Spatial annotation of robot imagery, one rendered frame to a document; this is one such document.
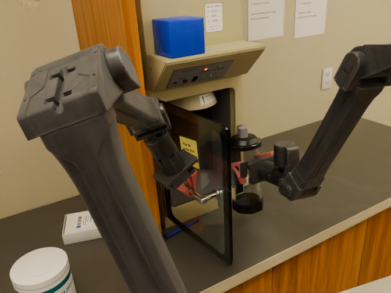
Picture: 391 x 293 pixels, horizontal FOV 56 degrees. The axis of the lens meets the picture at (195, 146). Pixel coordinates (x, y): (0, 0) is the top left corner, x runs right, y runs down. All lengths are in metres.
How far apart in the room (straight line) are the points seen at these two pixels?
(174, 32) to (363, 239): 1.03
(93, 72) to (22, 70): 1.05
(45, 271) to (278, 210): 0.77
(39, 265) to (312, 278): 0.89
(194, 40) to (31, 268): 0.68
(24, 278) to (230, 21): 0.87
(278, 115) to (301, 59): 0.30
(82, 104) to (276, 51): 1.59
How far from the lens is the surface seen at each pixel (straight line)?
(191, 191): 0.93
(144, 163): 1.01
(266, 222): 1.28
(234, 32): 1.17
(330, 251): 1.41
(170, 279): 0.41
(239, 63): 1.10
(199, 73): 1.04
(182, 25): 0.95
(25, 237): 1.38
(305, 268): 1.35
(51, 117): 0.34
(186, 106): 1.16
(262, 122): 1.92
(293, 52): 1.95
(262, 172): 1.06
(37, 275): 0.97
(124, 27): 0.92
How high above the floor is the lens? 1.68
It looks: 24 degrees down
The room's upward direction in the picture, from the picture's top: 4 degrees counter-clockwise
